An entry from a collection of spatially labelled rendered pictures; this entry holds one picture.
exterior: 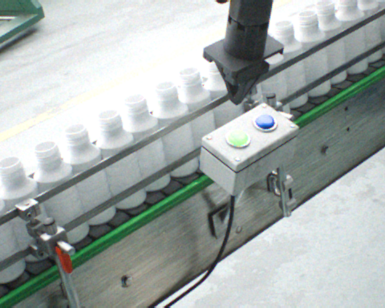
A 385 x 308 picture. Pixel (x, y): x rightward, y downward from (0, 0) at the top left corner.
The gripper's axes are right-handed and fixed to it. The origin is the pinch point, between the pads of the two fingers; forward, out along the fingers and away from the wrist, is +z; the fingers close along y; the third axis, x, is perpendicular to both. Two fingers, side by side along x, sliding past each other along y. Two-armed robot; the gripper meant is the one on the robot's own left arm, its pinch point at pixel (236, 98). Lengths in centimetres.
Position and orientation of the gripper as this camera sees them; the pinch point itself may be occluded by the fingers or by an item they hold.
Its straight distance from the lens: 115.4
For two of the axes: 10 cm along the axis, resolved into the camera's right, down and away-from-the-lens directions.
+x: 6.6, 5.6, -5.0
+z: -0.9, 7.2, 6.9
